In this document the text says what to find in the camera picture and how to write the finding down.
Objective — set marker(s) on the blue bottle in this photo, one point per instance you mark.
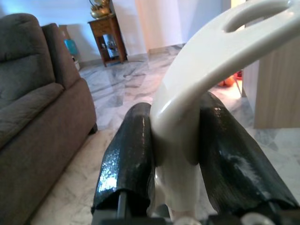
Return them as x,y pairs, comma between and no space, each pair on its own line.
70,48

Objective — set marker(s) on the wooden side table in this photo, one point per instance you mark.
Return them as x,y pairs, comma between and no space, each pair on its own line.
105,28

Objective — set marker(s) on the brass pot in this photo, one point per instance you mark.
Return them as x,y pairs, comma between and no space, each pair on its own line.
100,8

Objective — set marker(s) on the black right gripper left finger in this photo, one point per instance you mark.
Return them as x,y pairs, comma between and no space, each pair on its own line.
129,152

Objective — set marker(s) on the orange fruit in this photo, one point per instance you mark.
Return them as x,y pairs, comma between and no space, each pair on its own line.
228,81

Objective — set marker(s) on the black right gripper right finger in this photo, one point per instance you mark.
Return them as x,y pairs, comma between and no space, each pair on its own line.
229,159

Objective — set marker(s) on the grey-brown fabric sofa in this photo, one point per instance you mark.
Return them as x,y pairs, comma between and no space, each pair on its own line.
35,105

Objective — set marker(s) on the light wooden cabinet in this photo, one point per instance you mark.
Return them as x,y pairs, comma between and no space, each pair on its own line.
276,89

